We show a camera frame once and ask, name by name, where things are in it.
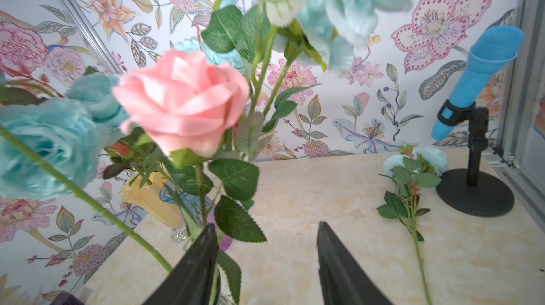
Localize aluminium corner frame post right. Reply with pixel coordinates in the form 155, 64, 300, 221
498, 0, 544, 226

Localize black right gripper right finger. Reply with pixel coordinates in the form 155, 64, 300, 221
317, 221, 391, 305

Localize light pink rose stem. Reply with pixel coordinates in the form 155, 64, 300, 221
113, 51, 268, 243

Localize blue microphone on black stand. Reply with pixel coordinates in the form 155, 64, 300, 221
431, 25, 524, 218

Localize small purple box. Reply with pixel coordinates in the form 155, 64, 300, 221
50, 292, 85, 305

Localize light blue peony spray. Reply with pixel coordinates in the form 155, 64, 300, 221
1, 72, 173, 272

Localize light blue rose spray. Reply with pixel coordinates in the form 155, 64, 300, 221
377, 145, 448, 304

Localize yellow fluted glass vase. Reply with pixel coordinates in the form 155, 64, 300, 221
121, 172, 189, 243

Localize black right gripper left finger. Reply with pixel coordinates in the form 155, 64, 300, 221
144, 224, 219, 305

